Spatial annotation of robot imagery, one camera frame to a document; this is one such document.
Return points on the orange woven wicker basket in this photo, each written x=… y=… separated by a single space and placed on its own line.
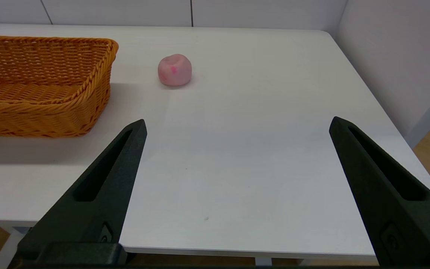
x=32 y=108

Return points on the pink peach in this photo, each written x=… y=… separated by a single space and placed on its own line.
x=174 y=71

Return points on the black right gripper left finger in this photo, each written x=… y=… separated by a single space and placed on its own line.
x=88 y=220

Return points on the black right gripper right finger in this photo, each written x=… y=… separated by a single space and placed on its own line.
x=405 y=224

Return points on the white table leg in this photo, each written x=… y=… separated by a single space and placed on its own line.
x=8 y=246

